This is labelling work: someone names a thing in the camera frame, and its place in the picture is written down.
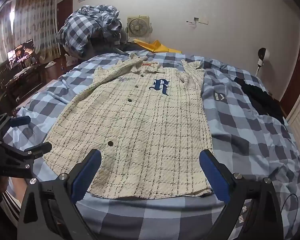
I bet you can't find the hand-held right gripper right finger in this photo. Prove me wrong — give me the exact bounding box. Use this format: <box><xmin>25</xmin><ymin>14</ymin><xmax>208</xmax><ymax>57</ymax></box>
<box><xmin>199</xmin><ymin>149</ymin><xmax>283</xmax><ymax>240</ymax></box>

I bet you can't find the person's left forearm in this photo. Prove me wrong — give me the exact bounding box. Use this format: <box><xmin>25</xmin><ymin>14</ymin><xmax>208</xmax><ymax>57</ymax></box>
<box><xmin>7</xmin><ymin>177</ymin><xmax>28</xmax><ymax>205</ymax></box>

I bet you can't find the white wall socket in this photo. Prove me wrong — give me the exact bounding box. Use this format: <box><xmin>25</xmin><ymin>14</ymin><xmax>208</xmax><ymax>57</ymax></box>
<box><xmin>186</xmin><ymin>17</ymin><xmax>208</xmax><ymax>26</ymax></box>

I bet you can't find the dark clothes heap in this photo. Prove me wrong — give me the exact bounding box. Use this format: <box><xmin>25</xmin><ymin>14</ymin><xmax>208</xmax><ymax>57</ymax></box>
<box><xmin>90</xmin><ymin>36</ymin><xmax>130</xmax><ymax>55</ymax></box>

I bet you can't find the blue checkered bed blanket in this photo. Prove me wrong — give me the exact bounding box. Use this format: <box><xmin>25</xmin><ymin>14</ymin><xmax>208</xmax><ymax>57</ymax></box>
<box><xmin>0</xmin><ymin>49</ymin><xmax>300</xmax><ymax>240</ymax></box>

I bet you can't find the yellow cloth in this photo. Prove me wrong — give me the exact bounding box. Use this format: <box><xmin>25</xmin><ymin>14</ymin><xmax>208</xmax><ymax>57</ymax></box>
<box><xmin>133</xmin><ymin>39</ymin><xmax>182</xmax><ymax>54</ymax></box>

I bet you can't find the beige box fan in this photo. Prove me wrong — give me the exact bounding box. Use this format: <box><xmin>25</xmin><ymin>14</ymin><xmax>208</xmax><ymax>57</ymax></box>
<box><xmin>126</xmin><ymin>15</ymin><xmax>153</xmax><ymax>42</ymax></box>

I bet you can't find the white black standing lamp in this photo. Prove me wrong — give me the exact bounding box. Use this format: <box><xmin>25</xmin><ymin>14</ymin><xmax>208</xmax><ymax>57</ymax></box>
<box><xmin>254</xmin><ymin>47</ymin><xmax>270</xmax><ymax>77</ymax></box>

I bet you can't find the bundled checkered quilt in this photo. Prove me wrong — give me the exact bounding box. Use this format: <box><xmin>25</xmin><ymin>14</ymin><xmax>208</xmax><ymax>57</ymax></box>
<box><xmin>57</xmin><ymin>4</ymin><xmax>123</xmax><ymax>58</ymax></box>

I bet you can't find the brown wooden door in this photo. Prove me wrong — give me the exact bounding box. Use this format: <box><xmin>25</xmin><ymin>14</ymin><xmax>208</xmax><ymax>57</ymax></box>
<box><xmin>57</xmin><ymin>0</ymin><xmax>73</xmax><ymax>30</ymax></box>
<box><xmin>280</xmin><ymin>29</ymin><xmax>300</xmax><ymax>117</ymax></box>

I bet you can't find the black cable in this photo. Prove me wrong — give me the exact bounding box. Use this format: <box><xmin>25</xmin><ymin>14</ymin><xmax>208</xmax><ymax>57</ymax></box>
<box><xmin>281</xmin><ymin>194</ymin><xmax>299</xmax><ymax>230</ymax></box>

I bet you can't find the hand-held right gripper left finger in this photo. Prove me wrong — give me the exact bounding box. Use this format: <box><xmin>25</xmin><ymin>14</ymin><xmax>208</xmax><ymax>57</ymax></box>
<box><xmin>16</xmin><ymin>149</ymin><xmax>102</xmax><ymax>240</ymax></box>

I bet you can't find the dark wooden desk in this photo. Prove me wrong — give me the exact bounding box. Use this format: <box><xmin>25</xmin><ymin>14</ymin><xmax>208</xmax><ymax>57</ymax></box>
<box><xmin>0</xmin><ymin>61</ymin><xmax>63</xmax><ymax>110</ymax></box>

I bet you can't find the black cloth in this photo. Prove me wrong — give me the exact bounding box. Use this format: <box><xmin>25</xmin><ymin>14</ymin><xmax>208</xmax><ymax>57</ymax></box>
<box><xmin>234</xmin><ymin>76</ymin><xmax>285</xmax><ymax>125</ymax></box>

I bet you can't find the computer monitor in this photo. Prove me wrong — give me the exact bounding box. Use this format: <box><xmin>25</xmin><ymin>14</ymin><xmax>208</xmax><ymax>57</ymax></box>
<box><xmin>7</xmin><ymin>39</ymin><xmax>37</xmax><ymax>68</ymax></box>

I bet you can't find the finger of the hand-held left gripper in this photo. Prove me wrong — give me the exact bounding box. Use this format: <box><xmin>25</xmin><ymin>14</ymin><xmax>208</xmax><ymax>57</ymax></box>
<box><xmin>0</xmin><ymin>114</ymin><xmax>31</xmax><ymax>137</ymax></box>
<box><xmin>0</xmin><ymin>141</ymin><xmax>53</xmax><ymax>180</ymax></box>

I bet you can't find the patterned window curtain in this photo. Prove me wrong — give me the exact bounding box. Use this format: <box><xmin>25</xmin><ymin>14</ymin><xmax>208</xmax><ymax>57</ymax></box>
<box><xmin>0</xmin><ymin>0</ymin><xmax>58</xmax><ymax>75</ymax></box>

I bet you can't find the cream plaid shirt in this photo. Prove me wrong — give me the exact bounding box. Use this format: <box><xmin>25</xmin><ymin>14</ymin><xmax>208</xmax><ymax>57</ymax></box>
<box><xmin>42</xmin><ymin>52</ymin><xmax>214</xmax><ymax>200</ymax></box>

